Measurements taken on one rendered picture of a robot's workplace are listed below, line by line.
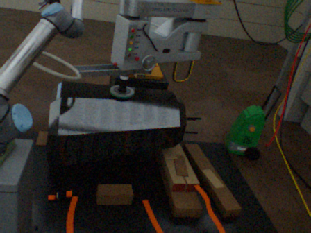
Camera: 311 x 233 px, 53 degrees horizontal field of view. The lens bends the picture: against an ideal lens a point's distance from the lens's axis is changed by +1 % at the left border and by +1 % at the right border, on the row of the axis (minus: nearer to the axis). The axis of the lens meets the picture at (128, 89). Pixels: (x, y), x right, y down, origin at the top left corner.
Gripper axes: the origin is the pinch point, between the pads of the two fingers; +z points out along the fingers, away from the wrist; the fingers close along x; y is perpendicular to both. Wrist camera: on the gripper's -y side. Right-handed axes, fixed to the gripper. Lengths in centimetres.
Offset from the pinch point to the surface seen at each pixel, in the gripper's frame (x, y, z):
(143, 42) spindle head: 62, -46, -15
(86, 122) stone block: 55, -34, 66
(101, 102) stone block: 53, -46, 48
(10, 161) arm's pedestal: 64, 55, 75
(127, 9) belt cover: 46, -26, -32
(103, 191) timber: 94, -43, 111
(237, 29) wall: 20, -741, -139
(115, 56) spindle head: 46, -45, 7
